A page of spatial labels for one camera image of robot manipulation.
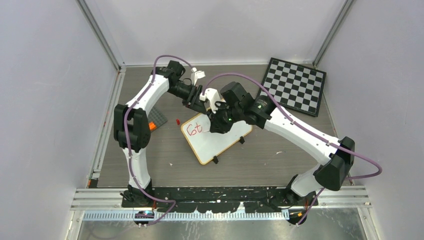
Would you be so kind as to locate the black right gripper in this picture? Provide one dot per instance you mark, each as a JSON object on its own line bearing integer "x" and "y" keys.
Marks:
{"x": 217, "y": 125}

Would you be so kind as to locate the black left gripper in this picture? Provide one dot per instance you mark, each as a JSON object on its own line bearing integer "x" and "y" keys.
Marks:
{"x": 193, "y": 100}

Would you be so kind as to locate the white whiteboard orange frame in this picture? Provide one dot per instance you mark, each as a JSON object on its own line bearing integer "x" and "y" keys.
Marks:
{"x": 207, "y": 146}

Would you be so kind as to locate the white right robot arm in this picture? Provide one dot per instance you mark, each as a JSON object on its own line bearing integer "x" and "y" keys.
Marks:
{"x": 234, "y": 104}

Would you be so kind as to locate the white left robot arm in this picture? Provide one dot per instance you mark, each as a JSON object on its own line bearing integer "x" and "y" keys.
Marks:
{"x": 131, "y": 127}

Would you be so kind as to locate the grey studded building plate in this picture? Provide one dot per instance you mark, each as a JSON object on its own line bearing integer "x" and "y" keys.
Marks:
{"x": 156, "y": 116}

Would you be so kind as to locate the orange curved block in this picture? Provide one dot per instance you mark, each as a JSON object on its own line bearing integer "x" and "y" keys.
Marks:
{"x": 152, "y": 126}

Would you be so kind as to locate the black white checkerboard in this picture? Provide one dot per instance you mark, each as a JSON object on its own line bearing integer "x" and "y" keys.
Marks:
{"x": 294, "y": 86}

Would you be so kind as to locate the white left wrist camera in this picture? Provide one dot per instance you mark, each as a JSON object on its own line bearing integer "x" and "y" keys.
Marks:
{"x": 196, "y": 75}

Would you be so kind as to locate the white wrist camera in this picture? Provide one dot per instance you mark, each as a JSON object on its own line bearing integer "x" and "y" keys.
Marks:
{"x": 212, "y": 95}
{"x": 196, "y": 75}

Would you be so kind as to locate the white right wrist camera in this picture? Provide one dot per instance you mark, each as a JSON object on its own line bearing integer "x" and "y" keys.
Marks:
{"x": 212, "y": 95}

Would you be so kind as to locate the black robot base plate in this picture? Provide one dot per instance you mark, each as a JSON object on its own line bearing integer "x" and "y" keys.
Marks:
{"x": 256, "y": 199}

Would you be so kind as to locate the aluminium rail frame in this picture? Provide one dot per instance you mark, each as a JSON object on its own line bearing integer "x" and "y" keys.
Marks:
{"x": 98, "y": 204}

